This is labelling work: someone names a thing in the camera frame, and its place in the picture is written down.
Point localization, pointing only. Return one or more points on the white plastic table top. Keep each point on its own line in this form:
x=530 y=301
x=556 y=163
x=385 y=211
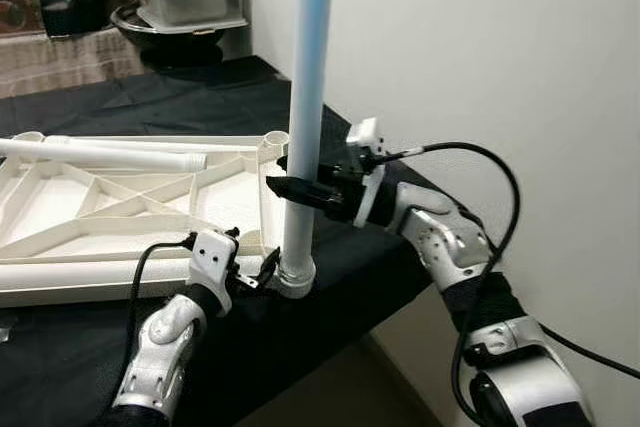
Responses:
x=230 y=202

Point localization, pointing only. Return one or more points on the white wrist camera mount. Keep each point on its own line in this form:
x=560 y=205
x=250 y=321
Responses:
x=365 y=135
x=212 y=257

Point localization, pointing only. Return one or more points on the white plastic table leg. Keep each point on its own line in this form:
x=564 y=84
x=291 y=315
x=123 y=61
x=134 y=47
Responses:
x=310 y=47
x=150 y=140
x=100 y=155
x=60 y=275

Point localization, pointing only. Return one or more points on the black tablecloth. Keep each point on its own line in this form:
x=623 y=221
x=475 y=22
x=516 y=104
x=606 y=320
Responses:
x=330 y=347

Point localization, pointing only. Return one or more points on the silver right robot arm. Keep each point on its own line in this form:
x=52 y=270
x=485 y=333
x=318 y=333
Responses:
x=440 y=232

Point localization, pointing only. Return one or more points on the crumpled clear tape piece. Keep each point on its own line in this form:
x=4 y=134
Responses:
x=5 y=329

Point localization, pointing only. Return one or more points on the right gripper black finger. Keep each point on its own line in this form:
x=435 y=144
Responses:
x=285 y=163
x=298 y=194

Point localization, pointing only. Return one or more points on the beige patterned cloth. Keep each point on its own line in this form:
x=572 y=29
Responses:
x=70 y=65

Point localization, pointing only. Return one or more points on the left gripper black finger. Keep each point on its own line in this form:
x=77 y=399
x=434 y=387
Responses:
x=233 y=234
x=269 y=265

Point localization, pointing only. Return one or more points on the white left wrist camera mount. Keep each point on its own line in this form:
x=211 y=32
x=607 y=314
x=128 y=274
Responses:
x=212 y=257

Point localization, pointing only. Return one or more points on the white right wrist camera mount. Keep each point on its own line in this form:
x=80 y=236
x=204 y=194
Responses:
x=365 y=135

